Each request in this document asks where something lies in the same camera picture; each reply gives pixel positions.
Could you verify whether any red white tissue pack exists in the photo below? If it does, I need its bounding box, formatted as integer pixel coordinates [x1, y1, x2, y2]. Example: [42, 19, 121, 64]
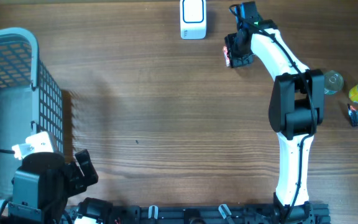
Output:
[223, 46, 231, 67]

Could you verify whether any green tin can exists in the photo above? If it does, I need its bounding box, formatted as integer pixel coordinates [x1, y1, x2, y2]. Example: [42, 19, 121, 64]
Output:
[324, 70, 344, 95]

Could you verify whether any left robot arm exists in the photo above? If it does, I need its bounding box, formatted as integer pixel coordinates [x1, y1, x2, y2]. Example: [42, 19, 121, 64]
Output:
[7, 149, 98, 223]

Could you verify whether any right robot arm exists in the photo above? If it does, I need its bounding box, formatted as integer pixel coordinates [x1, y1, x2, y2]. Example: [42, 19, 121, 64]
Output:
[224, 1, 324, 223]

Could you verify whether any white barcode scanner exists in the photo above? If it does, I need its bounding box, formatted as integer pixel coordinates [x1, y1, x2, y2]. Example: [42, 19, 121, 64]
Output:
[180, 0, 206, 40]

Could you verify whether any grey plastic shopping basket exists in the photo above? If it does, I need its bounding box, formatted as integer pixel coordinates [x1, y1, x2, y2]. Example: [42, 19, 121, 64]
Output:
[0, 27, 64, 200]

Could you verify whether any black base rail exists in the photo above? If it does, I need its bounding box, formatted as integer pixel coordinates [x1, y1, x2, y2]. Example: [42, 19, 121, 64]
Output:
[53, 197, 331, 224]

